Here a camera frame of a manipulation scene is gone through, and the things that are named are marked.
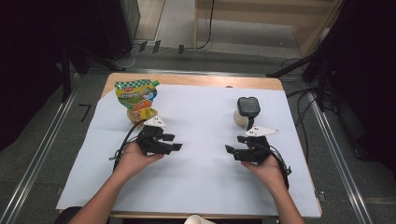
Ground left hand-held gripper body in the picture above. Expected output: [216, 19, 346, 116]
[135, 116, 172, 156]

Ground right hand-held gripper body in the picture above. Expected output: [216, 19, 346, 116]
[239, 125, 280, 165]

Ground clear jar with black lid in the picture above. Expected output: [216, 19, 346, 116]
[233, 96, 262, 131]

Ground yellow green spout pouch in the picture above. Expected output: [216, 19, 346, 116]
[114, 79, 161, 126]

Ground person's left hand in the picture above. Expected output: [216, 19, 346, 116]
[116, 141, 165, 180]

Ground person's right hand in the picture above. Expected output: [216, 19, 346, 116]
[241, 154, 289, 192]

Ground white paper sheet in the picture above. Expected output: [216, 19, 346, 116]
[55, 83, 322, 218]

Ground black stand leg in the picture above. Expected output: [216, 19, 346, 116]
[266, 54, 316, 78]

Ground black cabinet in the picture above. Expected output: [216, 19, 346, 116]
[96, 0, 141, 62]

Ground dark curtain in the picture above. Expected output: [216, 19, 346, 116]
[0, 0, 106, 152]
[311, 0, 396, 174]

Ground left hand-held gripper cable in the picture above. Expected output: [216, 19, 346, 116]
[108, 119, 148, 173]

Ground hand-held gripper cable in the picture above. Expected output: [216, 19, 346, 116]
[108, 119, 148, 173]
[268, 145, 293, 190]

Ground right hand-held gripper cable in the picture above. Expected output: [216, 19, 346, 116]
[268, 145, 293, 190]

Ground black floor cables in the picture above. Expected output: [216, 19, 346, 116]
[280, 57, 339, 163]

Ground long metal floor rail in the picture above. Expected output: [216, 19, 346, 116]
[124, 68, 269, 77]
[0, 73, 82, 224]
[306, 91, 374, 224]

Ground white floor cable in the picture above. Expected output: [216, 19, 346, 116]
[110, 45, 138, 71]

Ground hanging black cable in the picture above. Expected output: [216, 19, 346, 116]
[183, 0, 217, 50]

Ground light wooden frame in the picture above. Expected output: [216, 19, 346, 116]
[193, 0, 344, 59]

